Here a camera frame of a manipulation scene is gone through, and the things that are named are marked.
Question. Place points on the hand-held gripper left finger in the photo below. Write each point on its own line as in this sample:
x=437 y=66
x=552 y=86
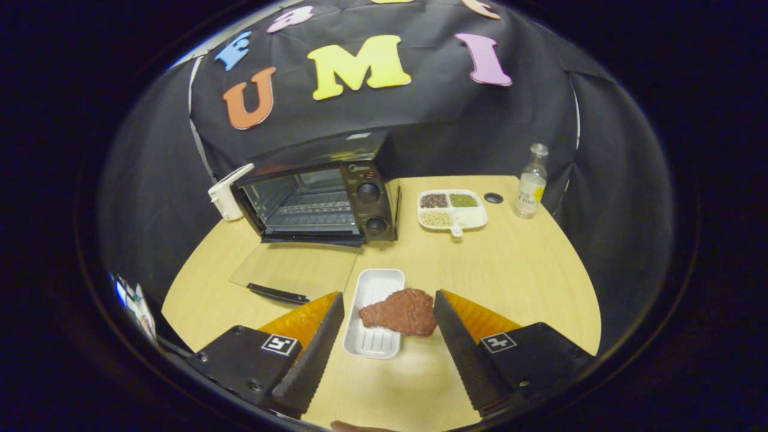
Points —
x=315 y=360

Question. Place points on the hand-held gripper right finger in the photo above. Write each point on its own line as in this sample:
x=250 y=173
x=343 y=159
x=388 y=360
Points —
x=471 y=366

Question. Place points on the reddish brown meat piece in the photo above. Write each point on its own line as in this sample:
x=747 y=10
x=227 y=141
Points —
x=402 y=312

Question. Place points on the black toaster oven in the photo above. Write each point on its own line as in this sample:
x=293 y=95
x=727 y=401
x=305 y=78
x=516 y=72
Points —
x=312 y=151

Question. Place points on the white bread toaster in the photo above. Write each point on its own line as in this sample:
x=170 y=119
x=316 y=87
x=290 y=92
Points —
x=225 y=201

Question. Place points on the white ribbed plastic tray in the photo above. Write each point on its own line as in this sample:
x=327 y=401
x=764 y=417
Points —
x=372 y=343

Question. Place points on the white divided dish with grains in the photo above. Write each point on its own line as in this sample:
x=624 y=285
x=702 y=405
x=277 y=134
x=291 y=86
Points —
x=471 y=217

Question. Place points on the black round table grommet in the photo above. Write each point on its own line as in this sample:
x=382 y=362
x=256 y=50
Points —
x=493 y=198

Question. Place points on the clear glass bottle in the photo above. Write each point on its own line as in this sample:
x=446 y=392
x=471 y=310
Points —
x=529 y=198

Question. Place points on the white and blue item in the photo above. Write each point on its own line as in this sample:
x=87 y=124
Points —
x=141 y=306

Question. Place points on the black backdrop cloth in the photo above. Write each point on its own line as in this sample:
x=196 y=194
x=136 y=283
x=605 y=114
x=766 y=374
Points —
x=420 y=114

